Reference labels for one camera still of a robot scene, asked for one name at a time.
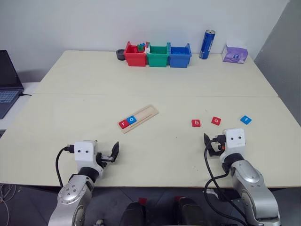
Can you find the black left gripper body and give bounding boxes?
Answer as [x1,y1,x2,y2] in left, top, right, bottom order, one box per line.
[96,152,116,169]

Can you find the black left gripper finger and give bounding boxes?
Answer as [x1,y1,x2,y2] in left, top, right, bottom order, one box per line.
[111,141,120,163]

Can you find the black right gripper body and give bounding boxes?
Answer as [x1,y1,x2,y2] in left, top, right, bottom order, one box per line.
[208,140,226,157]

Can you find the blue letter tile t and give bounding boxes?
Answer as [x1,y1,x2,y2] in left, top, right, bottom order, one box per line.
[239,114,253,125]

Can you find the wooden letter tray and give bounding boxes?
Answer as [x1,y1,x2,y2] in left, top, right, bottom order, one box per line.
[117,105,160,135]

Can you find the dark rounded shape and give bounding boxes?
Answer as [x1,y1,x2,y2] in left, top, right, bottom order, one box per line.
[174,196,206,226]
[119,201,147,226]

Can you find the blue plastic bin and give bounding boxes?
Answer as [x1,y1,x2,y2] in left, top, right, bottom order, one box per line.
[167,42,192,69]

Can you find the purple tissue pack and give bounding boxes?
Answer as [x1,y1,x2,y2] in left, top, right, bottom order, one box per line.
[222,38,249,64]

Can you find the red plastic bin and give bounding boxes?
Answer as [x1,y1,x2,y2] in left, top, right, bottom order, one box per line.
[124,41,148,68]

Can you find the green plastic bin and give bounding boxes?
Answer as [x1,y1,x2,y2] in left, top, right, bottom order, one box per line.
[146,42,171,68]

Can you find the blue drink can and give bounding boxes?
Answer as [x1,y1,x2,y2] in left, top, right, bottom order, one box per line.
[198,29,217,60]

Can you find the black tape roll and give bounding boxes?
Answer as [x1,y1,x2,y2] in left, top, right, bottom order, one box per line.
[115,48,127,62]

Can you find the dark grey laptop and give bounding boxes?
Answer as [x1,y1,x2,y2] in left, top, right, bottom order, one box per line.
[0,49,25,120]

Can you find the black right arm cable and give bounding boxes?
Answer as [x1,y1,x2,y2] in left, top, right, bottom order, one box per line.
[204,134,248,226]

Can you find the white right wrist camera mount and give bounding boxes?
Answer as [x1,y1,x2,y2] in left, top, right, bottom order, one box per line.
[219,128,246,161]

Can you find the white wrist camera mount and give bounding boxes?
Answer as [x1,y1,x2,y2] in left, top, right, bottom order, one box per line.
[219,128,246,161]
[74,140,105,176]

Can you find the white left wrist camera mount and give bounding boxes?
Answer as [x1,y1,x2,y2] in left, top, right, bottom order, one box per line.
[74,140,105,176]

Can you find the thin white wires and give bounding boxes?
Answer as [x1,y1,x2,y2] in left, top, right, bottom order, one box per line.
[0,183,17,208]

